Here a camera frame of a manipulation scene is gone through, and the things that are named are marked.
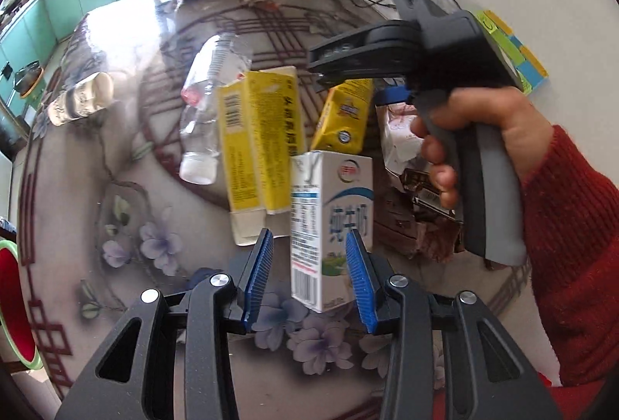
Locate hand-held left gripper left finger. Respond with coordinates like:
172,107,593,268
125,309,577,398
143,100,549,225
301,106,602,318
54,228,275,420

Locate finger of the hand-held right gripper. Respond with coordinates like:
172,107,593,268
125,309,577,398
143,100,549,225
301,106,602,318
376,86,413,106

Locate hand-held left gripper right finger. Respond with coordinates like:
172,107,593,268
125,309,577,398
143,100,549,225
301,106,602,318
344,229,564,420

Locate white milk carton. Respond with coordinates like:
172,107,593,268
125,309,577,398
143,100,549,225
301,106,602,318
289,150,374,313

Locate red bin with green rim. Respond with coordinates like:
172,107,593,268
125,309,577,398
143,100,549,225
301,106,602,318
0,240,43,371

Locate printed white paper cup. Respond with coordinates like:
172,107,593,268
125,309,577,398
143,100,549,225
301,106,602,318
47,72,115,127

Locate person's right forearm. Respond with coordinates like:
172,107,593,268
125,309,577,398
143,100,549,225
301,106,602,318
520,125,619,389

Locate person's right hand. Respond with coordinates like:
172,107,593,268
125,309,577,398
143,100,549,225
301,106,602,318
410,86,555,209

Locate white pink snack wrapper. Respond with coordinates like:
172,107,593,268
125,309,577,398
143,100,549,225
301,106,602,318
377,103,433,176

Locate yellow drink carton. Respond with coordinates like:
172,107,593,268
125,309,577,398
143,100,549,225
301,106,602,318
309,79,375,156

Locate brown snack wrapper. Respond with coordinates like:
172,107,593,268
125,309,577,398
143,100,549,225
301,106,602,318
374,169,467,262

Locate long yellow cardboard box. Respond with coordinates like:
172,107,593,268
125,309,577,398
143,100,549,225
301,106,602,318
217,66,309,248

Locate clear plastic bottle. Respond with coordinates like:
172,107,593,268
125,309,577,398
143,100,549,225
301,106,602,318
179,33,253,185

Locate floral tablecloth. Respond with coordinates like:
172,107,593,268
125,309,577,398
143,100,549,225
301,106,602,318
17,0,542,408

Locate dark pan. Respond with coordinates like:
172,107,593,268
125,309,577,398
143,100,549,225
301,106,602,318
14,60,45,99

